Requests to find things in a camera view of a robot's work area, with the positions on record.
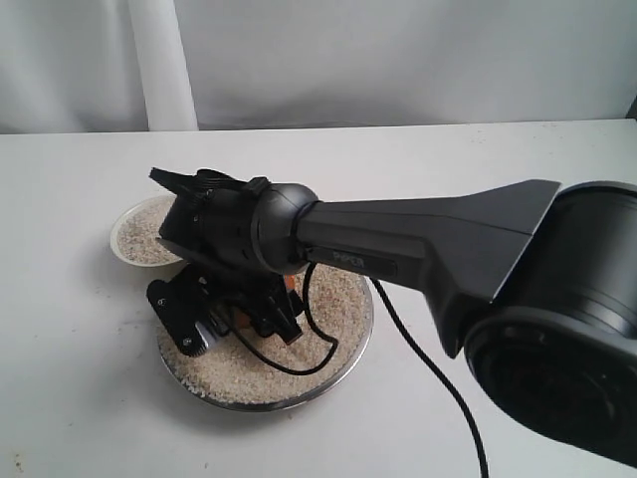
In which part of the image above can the rice in cream bowl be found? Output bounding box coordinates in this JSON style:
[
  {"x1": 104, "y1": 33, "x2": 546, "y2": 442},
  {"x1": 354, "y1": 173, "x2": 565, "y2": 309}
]
[{"x1": 114, "y1": 196, "x2": 183, "y2": 265}]

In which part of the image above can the rice in steel tray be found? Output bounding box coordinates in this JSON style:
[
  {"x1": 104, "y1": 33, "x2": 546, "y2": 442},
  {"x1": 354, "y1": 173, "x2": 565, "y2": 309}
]
[{"x1": 159, "y1": 262, "x2": 372, "y2": 404}]

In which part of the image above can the brown wooden cup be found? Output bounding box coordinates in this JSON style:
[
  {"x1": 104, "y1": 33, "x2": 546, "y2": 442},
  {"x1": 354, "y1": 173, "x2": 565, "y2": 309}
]
[{"x1": 232, "y1": 276, "x2": 297, "y2": 330}]

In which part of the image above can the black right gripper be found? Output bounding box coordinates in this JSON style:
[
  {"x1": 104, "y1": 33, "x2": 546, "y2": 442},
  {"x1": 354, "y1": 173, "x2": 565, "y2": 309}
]
[{"x1": 146, "y1": 264, "x2": 304, "y2": 358}]

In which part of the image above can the round steel tray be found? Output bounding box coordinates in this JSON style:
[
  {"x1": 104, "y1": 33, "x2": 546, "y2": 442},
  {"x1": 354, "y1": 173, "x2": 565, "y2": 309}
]
[{"x1": 156, "y1": 258, "x2": 375, "y2": 412}]

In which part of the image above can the white backdrop curtain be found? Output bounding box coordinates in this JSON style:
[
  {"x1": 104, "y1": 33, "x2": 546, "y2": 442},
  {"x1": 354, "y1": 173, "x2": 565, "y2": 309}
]
[{"x1": 1, "y1": 1, "x2": 636, "y2": 133}]

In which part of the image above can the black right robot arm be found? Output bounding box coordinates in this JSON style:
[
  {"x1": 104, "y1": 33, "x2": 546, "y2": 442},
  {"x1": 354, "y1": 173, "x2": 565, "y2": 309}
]
[{"x1": 146, "y1": 168, "x2": 636, "y2": 466}]

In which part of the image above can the cream ceramic bowl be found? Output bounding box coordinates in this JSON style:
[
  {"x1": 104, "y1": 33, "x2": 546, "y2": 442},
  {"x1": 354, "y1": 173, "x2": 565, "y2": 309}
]
[{"x1": 108, "y1": 194, "x2": 188, "y2": 270}]

